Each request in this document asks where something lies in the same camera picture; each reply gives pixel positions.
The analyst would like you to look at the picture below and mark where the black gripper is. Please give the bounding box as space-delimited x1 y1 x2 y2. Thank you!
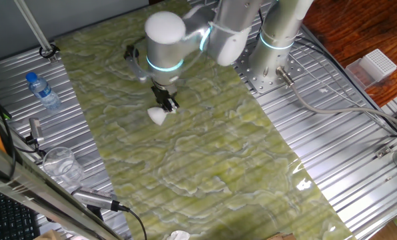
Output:
151 83 180 113

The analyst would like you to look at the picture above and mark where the white sponge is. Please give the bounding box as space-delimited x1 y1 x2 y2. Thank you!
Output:
147 105 179 127

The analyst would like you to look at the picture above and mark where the green marble pattern mat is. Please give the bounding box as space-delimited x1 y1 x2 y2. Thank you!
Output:
55 0 354 240

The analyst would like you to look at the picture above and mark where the clear glass beaker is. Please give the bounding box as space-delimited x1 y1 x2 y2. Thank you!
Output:
42 146 85 189

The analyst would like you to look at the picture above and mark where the water bottle blue cap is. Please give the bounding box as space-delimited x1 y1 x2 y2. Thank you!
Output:
25 71 62 111

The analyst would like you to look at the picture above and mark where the crumpled white tissue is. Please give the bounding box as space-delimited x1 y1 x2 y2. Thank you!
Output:
167 229 191 240

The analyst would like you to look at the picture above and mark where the aluminium pole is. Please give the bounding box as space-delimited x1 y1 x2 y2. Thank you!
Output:
13 0 59 64

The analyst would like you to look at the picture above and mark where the brown cardboard piece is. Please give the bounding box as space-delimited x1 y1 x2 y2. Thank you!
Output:
266 232 294 240

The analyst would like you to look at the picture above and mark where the tan wooden block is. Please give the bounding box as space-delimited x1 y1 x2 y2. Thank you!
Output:
34 229 65 240

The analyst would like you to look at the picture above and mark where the clear plastic box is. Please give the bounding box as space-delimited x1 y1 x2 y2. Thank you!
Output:
344 58 376 91

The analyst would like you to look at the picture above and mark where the black keyboard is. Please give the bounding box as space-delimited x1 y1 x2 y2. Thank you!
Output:
0 189 41 240

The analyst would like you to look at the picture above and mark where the white pipette tip box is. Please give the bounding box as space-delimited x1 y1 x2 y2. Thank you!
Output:
360 49 397 83

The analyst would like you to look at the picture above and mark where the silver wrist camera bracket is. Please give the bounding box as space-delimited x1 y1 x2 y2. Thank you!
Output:
123 44 151 83

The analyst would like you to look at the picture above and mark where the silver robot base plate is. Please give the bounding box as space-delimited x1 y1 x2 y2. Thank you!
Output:
233 43 306 95

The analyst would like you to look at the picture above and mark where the silver ribbed camera bar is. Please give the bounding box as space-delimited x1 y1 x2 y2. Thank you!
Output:
71 187 130 213

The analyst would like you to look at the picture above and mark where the black camera cable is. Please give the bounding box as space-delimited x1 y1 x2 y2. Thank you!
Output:
118 205 149 240

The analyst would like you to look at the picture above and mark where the thick grey robot cable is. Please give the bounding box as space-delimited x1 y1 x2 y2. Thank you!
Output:
275 65 397 133

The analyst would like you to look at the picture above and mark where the black camera stand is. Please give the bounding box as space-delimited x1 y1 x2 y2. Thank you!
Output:
86 204 105 221

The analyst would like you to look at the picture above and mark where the small silver camera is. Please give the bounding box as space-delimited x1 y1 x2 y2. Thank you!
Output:
29 117 43 140

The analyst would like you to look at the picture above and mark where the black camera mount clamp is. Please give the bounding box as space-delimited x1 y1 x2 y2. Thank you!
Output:
24 135 47 147

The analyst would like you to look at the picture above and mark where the aluminium frame beam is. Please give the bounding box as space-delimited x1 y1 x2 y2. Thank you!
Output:
0 138 125 240

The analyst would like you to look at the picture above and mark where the small metal corner bracket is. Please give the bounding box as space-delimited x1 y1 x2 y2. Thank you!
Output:
374 145 393 159

